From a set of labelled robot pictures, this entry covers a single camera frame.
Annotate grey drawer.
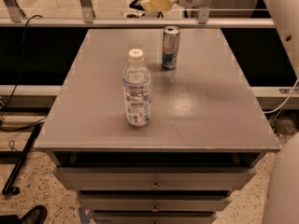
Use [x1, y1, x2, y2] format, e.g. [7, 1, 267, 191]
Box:
[78, 193, 232, 212]
[93, 213, 217, 224]
[53, 167, 256, 191]

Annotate silver blue energy drink can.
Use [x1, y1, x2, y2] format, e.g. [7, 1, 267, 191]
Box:
[162, 26, 180, 70]

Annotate black shoe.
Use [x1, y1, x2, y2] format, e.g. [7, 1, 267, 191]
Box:
[0, 205, 48, 224]

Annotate grey drawer cabinet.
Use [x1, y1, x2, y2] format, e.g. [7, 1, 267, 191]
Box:
[34, 27, 282, 224]

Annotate top grey drawer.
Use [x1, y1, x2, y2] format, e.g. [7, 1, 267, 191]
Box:
[53, 167, 256, 191]

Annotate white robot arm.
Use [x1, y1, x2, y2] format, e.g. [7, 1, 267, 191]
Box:
[142, 0, 299, 224]

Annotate black floor cable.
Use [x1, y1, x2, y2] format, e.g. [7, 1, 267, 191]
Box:
[0, 14, 49, 133]

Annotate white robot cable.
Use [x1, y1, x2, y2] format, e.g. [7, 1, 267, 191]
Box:
[263, 77, 299, 115]

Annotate black metal floor pole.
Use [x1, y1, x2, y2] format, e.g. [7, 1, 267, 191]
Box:
[2, 125, 41, 195]

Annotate grey metal railing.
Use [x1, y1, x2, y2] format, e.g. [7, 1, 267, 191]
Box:
[0, 0, 275, 28]

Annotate bottom grey drawer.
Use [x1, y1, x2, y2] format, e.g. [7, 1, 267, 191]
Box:
[93, 213, 217, 224]

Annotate clear plastic water bottle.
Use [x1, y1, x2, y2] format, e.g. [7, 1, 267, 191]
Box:
[122, 49, 151, 127]

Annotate middle grey drawer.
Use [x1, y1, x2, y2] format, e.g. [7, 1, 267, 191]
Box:
[78, 193, 232, 212]

